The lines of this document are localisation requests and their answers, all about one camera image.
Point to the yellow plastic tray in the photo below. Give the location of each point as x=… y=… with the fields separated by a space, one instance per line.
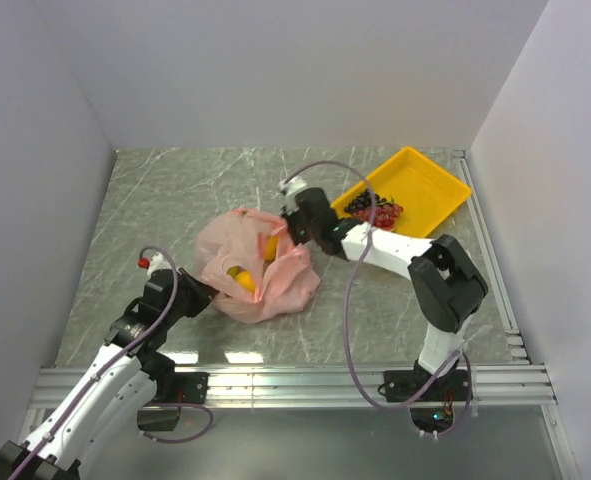
x=426 y=191

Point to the dark purple grape bunch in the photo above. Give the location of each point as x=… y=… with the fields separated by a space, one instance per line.
x=363 y=201

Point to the aluminium rail frame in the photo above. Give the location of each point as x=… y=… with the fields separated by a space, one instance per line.
x=296 y=396

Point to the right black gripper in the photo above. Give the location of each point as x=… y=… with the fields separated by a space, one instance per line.
x=290 y=219

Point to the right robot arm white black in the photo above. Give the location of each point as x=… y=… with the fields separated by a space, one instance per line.
x=447 y=284

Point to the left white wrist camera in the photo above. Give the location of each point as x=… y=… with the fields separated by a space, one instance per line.
x=153 y=264

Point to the yellow lemon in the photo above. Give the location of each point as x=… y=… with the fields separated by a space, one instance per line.
x=270 y=250
x=243 y=278

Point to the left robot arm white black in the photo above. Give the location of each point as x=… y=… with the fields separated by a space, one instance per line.
x=127 y=374

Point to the pink plastic bag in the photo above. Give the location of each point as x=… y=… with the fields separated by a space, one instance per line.
x=238 y=238

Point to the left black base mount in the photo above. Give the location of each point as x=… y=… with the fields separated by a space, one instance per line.
x=178 y=396

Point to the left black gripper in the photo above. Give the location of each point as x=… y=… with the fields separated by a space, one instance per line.
x=201 y=291

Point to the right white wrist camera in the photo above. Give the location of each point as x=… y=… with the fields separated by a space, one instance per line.
x=288 y=189

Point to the red grape bunch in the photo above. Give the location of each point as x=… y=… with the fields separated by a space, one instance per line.
x=384 y=216

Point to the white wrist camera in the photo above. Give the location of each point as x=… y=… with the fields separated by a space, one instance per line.
x=288 y=189
x=153 y=264

